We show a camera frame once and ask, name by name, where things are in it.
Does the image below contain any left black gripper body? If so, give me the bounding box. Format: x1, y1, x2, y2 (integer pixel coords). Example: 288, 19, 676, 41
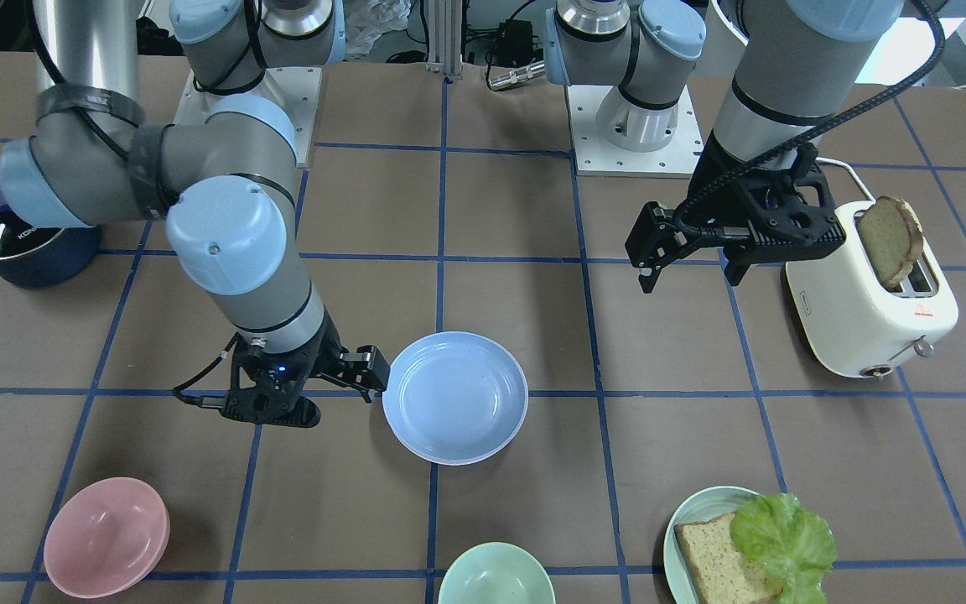
683, 143, 846, 267

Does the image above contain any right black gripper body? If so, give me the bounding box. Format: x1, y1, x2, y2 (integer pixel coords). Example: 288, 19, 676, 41
220, 312, 344, 429

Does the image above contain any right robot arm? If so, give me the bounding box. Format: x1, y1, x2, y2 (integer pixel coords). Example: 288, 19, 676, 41
0, 1, 390, 428

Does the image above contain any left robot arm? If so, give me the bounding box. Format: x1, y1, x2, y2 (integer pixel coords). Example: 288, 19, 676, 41
544, 1, 966, 293

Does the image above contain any bread slice in toaster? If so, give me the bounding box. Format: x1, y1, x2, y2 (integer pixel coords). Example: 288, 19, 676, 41
855, 195, 924, 290

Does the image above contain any white toaster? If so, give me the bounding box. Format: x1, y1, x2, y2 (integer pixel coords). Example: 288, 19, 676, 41
782, 201, 959, 378

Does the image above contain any pink bowl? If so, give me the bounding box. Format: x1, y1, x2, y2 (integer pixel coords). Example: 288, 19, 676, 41
43, 476, 171, 599

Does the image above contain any mint green bowl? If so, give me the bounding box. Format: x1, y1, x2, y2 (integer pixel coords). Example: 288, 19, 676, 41
437, 542, 556, 603

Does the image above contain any light blue sandwich plate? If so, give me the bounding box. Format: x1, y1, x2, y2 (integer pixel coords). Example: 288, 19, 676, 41
662, 486, 761, 604

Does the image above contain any black power adapter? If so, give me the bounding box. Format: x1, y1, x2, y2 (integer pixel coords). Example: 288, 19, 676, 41
491, 18, 534, 68

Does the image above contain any green lettuce leaf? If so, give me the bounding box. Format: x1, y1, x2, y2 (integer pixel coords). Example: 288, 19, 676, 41
730, 492, 837, 603

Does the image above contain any bread slice on plate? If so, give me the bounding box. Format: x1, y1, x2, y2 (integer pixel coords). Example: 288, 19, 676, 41
675, 511, 783, 603

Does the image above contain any dark blue steel pot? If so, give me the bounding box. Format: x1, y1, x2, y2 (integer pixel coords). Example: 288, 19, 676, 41
0, 191, 102, 289

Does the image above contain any white toaster power cable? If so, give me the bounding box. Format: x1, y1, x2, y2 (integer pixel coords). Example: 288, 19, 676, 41
817, 156, 876, 203

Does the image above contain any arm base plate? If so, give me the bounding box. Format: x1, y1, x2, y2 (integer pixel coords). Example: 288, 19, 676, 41
173, 66, 323, 169
566, 86, 705, 179

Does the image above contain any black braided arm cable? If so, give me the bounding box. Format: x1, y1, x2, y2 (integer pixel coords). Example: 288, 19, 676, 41
672, 0, 948, 232

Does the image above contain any aluminium frame post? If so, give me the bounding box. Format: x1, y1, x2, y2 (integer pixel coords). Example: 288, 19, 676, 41
424, 1, 466, 83

